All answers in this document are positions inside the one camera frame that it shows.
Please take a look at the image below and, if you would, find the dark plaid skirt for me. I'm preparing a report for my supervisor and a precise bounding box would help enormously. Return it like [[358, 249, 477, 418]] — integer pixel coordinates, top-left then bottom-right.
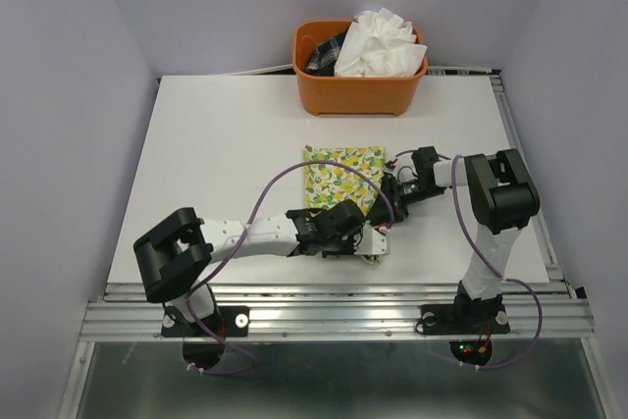
[[304, 31, 346, 77]]

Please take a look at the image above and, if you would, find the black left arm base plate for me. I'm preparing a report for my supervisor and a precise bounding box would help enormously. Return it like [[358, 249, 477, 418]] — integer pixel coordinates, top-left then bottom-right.
[[161, 305, 250, 339]]

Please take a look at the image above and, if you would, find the white skirt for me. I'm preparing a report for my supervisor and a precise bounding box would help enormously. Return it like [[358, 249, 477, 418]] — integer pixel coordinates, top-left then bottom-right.
[[334, 8, 428, 78]]

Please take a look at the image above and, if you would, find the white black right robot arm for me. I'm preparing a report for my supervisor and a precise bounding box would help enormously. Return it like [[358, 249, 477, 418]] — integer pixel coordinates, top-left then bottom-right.
[[367, 146, 540, 336]]

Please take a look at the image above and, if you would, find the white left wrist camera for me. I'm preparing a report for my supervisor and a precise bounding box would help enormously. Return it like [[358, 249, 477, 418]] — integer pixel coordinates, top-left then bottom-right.
[[354, 225, 391, 257]]

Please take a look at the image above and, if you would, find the aluminium front rail frame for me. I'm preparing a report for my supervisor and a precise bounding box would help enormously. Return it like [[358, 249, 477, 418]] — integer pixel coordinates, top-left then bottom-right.
[[79, 282, 595, 343]]

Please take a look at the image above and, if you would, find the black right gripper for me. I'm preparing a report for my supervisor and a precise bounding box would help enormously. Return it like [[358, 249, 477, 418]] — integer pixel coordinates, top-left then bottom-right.
[[366, 175, 445, 226]]

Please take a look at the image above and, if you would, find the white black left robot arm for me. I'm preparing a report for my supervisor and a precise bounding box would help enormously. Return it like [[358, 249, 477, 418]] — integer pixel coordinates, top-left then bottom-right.
[[133, 200, 366, 335]]

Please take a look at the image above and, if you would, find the orange plastic basket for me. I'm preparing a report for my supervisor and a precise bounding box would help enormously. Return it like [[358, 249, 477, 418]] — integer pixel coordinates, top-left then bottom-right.
[[292, 20, 428, 116]]

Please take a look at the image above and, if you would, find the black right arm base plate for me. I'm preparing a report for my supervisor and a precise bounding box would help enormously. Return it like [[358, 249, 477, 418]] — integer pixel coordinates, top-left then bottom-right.
[[419, 303, 510, 337]]

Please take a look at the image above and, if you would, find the lemon print skirt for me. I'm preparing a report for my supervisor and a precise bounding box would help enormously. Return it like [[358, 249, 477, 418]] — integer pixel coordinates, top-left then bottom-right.
[[303, 144, 385, 215]]

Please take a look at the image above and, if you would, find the aluminium right side rail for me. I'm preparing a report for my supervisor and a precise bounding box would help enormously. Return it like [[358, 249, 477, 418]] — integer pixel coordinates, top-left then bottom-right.
[[489, 75, 570, 292]]

